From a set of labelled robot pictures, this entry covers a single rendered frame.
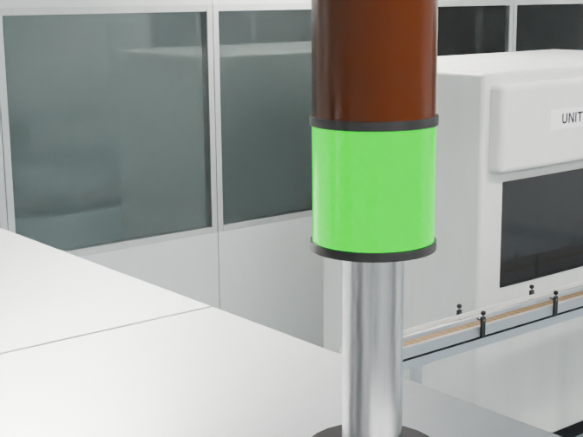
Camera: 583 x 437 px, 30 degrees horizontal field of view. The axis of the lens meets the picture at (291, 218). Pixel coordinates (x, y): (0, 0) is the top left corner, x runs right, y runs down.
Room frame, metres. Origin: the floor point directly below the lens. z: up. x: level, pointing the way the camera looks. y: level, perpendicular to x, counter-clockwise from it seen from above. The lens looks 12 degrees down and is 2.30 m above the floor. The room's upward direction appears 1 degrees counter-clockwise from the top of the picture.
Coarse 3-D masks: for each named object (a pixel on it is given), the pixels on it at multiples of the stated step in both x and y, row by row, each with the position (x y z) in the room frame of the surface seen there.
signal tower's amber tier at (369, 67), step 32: (320, 0) 0.41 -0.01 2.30; (352, 0) 0.40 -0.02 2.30; (384, 0) 0.40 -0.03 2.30; (416, 0) 0.41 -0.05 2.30; (320, 32) 0.41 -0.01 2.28; (352, 32) 0.40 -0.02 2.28; (384, 32) 0.40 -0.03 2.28; (416, 32) 0.41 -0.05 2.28; (320, 64) 0.42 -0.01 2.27; (352, 64) 0.40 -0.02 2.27; (384, 64) 0.40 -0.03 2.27; (416, 64) 0.41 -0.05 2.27; (320, 96) 0.42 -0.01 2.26; (352, 96) 0.40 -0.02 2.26; (384, 96) 0.40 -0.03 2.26; (416, 96) 0.41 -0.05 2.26
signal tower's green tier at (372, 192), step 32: (320, 128) 0.42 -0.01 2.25; (320, 160) 0.42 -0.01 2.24; (352, 160) 0.40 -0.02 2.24; (384, 160) 0.40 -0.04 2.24; (416, 160) 0.41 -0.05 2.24; (320, 192) 0.42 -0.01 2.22; (352, 192) 0.40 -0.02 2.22; (384, 192) 0.40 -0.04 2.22; (416, 192) 0.41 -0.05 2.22; (320, 224) 0.42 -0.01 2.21; (352, 224) 0.40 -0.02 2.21; (384, 224) 0.40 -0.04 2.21; (416, 224) 0.41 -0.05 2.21
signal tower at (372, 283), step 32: (352, 128) 0.40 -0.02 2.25; (384, 128) 0.40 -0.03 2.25; (416, 128) 0.41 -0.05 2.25; (352, 256) 0.40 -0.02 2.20; (384, 256) 0.40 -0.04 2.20; (416, 256) 0.41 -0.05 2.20; (352, 288) 0.42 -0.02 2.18; (384, 288) 0.42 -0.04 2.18; (352, 320) 0.42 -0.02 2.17; (384, 320) 0.42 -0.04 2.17; (352, 352) 0.42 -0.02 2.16; (384, 352) 0.42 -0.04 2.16; (352, 384) 0.42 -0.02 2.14; (384, 384) 0.42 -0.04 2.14; (352, 416) 0.42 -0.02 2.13; (384, 416) 0.42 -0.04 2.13
